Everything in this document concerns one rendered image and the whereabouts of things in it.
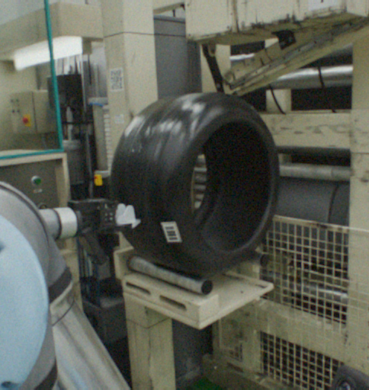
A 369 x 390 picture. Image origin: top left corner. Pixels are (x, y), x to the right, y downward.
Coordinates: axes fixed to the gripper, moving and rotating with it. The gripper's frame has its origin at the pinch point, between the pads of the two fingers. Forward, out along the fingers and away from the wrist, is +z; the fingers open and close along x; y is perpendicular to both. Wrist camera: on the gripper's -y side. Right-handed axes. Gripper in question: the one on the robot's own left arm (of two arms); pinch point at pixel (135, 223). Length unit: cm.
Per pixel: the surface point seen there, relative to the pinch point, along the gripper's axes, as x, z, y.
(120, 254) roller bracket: 22.6, 12.3, -14.9
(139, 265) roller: 16.4, 15.4, -17.9
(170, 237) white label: -9.2, 4.5, -2.7
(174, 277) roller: -0.2, 15.4, -18.0
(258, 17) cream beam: -8, 39, 62
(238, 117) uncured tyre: -11.7, 27.4, 30.2
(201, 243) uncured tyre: -11.7, 14.0, -5.1
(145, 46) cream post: 25, 22, 54
